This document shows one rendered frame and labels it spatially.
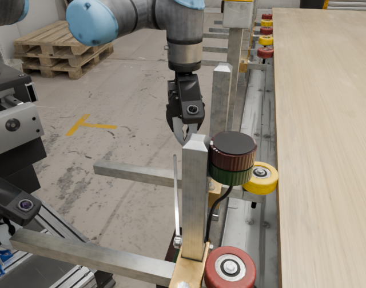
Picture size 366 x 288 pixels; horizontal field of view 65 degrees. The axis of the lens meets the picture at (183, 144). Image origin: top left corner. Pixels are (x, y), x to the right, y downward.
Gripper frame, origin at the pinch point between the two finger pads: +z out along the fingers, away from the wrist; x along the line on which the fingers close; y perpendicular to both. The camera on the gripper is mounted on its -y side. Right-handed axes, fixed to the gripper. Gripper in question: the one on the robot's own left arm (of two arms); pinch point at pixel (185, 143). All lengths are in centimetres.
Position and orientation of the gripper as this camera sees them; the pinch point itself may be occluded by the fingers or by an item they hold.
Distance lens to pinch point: 71.5
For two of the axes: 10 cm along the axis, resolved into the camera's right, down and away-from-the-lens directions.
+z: 0.0, 8.3, 5.6
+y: -1.2, -5.5, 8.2
